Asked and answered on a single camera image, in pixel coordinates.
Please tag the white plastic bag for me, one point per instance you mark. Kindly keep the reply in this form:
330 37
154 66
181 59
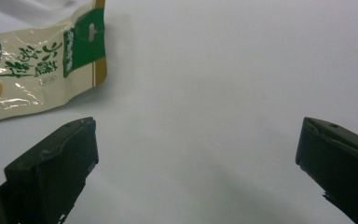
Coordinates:
28 14

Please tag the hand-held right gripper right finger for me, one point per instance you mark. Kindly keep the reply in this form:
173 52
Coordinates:
338 161

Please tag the cream and green snack bag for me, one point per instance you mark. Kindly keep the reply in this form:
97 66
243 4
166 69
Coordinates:
37 65

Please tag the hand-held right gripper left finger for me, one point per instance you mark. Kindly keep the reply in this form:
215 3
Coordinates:
52 169

